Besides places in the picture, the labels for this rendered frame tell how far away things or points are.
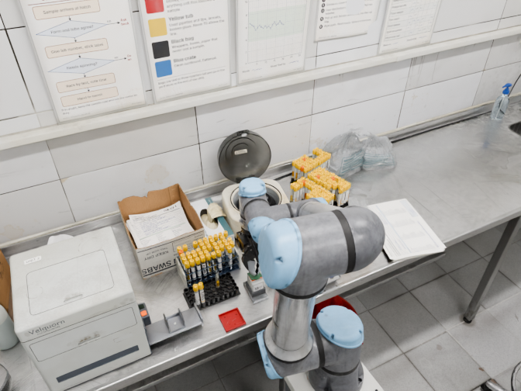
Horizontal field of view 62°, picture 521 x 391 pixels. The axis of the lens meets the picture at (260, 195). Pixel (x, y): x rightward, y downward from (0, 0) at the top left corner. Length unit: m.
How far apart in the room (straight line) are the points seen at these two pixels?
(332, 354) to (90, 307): 0.60
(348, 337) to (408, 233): 0.76
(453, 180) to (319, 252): 1.47
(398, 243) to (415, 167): 0.55
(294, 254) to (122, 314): 0.63
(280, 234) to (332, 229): 0.09
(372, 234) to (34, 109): 1.15
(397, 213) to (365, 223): 1.08
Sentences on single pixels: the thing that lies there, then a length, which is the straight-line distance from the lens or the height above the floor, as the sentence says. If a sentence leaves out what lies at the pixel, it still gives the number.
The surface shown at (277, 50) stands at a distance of 1.72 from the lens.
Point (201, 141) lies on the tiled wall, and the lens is 1.75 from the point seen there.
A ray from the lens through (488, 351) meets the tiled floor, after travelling 2.68.
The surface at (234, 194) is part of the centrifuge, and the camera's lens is 1.71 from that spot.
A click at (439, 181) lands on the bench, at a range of 2.11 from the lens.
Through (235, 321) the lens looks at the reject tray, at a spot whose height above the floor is 0.88.
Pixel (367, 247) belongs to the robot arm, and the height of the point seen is 1.52.
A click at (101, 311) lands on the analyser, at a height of 1.14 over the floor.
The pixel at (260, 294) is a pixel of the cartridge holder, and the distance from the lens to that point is 1.49.
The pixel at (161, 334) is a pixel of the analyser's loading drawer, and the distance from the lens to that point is 1.40.
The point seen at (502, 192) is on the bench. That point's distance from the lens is 2.16.
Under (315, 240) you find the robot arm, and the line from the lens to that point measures 0.74.
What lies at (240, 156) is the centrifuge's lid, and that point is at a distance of 1.80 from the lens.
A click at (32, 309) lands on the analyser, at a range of 1.23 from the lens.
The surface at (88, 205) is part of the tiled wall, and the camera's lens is 1.78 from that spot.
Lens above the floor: 2.06
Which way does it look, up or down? 39 degrees down
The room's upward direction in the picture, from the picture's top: straight up
